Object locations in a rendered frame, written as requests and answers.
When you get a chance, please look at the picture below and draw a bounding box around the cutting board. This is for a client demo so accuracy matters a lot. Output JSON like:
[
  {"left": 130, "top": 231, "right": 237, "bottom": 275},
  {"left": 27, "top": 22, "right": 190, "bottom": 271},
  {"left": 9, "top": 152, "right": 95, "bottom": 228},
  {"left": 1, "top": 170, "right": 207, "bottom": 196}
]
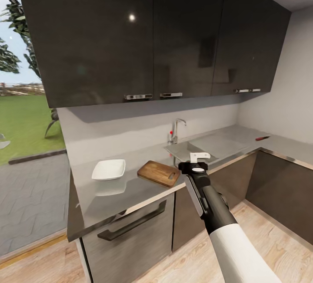
[{"left": 137, "top": 160, "right": 181, "bottom": 188}]

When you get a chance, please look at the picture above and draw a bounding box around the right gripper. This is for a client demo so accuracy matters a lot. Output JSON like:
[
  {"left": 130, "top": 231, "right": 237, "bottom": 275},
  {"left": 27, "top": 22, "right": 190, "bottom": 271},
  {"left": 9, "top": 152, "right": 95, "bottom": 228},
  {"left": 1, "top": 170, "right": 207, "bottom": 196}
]
[{"left": 178, "top": 162, "right": 208, "bottom": 174}]

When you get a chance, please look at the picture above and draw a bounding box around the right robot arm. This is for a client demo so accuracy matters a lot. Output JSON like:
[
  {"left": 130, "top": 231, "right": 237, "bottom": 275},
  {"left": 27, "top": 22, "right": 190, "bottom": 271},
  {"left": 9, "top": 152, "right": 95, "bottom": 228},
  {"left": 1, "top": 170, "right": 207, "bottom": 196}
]
[{"left": 178, "top": 152, "right": 281, "bottom": 283}]

